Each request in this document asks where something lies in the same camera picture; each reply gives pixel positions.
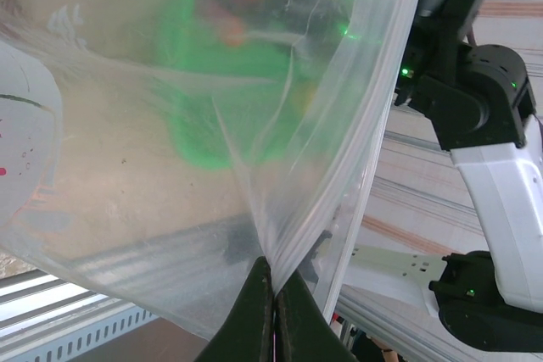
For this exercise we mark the aluminium mounting rail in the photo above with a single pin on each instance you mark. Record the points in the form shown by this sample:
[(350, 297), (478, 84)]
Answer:
[(25, 292)]

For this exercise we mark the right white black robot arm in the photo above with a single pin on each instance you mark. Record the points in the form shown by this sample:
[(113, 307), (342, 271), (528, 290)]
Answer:
[(500, 218)]

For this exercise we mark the clear zip-top bag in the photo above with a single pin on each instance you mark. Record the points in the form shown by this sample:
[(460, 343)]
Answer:
[(127, 124)]

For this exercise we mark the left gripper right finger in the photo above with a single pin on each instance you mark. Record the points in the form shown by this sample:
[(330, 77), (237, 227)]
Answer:
[(305, 332)]

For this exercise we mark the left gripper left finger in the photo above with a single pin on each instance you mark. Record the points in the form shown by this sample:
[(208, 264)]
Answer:
[(246, 328)]

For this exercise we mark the small orange toy tomato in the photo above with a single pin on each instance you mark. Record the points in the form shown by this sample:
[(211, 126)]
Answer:
[(233, 35)]

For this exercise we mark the green plastic mesh tray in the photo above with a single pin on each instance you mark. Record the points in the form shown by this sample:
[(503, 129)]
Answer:
[(199, 146)]

